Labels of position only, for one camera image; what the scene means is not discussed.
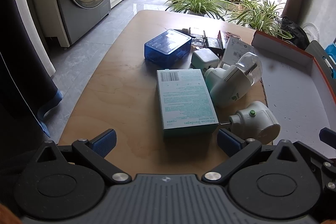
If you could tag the white plug heater green button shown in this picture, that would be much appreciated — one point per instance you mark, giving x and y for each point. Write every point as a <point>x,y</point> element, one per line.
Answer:
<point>255,121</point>

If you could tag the white repellent plug with bottle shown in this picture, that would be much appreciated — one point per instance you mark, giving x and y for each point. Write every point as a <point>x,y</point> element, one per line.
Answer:
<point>228,85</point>

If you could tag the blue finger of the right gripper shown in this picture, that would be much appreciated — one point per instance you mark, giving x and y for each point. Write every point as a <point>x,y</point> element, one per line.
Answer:
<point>328,137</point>

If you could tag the blue translucent plastic box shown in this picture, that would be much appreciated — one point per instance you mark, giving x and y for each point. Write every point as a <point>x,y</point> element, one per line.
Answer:
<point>167,48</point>

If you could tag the spider plant white pot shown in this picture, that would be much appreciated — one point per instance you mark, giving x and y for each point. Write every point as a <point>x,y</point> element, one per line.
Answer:
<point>215,9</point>

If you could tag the right spider plant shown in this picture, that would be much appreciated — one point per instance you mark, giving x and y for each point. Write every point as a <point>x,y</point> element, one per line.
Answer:
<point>259,15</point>

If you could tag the black power adapter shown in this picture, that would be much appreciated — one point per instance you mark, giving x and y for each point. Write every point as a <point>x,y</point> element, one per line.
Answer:
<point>215,44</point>

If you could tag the person left hand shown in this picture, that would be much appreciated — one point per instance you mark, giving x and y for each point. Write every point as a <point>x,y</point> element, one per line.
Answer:
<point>7,217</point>

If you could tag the blue plastic stool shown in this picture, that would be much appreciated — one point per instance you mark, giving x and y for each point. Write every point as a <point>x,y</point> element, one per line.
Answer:
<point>331,51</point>

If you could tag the teal adhesive bandages box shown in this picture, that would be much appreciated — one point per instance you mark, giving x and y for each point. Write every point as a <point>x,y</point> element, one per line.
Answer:
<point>185,103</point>

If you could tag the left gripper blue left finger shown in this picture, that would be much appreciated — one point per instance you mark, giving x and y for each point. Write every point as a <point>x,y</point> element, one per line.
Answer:
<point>92,153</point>

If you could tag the orange cardboard box tray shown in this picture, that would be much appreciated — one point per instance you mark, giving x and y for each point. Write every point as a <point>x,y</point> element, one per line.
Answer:
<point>297,92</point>

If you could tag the white fan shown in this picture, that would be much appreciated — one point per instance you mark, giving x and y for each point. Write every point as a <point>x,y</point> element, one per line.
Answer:
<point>311,31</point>

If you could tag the brown rolled mat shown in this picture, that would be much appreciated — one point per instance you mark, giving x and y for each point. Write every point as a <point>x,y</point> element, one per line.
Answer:
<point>292,9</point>

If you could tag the grey folding lap board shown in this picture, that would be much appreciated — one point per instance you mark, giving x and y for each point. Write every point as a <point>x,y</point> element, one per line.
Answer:
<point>323,59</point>

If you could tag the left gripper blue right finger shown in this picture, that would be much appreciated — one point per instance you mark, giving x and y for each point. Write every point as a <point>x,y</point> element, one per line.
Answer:
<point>242,153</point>

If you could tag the clear repellent liquid bottle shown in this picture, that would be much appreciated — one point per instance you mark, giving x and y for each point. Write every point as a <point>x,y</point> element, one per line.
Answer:
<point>198,36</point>

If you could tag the red playing card box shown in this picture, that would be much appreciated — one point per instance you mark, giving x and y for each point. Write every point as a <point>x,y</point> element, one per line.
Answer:
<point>224,36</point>

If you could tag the black bag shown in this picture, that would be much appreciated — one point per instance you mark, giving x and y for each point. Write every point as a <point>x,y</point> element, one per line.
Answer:
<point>295,34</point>

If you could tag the white power adapter box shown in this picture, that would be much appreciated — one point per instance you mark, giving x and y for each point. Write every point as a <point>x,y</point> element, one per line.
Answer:
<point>235,49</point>

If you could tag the white cube charger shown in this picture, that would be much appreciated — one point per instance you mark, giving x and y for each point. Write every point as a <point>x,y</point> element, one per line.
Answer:
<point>204,59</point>

